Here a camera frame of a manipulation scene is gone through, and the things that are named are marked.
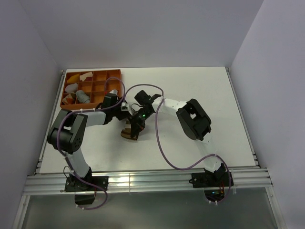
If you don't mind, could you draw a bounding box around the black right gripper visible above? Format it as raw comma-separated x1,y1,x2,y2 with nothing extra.
128,108,153,137

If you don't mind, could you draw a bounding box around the brown striped sock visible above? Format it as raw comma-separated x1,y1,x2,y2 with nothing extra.
121,120,138,141

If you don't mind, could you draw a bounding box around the grey sock with black stripes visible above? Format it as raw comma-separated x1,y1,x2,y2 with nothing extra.
76,90,90,104

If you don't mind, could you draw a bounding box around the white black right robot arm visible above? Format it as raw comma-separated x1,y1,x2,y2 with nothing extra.
129,90,227,186

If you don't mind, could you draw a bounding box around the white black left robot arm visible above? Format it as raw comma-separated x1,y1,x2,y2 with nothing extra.
47,90,129,190

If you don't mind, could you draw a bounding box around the orange wooden compartment tray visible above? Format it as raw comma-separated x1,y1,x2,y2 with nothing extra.
60,69,122,110

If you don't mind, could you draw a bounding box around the white maroon rolled sock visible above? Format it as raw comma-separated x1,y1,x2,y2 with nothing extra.
80,72,93,82

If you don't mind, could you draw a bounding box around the orange white rolled sock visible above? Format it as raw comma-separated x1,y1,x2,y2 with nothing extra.
61,93,76,105

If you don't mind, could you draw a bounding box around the yellow rolled sock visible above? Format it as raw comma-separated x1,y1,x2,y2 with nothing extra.
67,74,80,83

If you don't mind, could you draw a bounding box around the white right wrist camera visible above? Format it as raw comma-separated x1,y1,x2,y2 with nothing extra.
121,102,130,112

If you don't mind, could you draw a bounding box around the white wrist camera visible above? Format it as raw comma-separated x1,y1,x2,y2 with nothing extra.
109,89,119,95
121,102,130,112

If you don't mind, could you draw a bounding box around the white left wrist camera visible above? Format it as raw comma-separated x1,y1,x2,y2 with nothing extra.
109,89,119,95

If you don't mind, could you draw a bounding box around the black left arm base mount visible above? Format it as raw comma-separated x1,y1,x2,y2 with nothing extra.
64,171,109,206

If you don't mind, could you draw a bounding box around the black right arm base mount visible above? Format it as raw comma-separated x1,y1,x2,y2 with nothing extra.
189,163,234,203

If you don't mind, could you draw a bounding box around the aluminium table edge rail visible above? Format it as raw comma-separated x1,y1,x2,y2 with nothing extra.
225,67,260,167

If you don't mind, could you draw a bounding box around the aluminium front frame rail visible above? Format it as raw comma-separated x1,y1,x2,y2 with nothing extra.
23,167,273,196

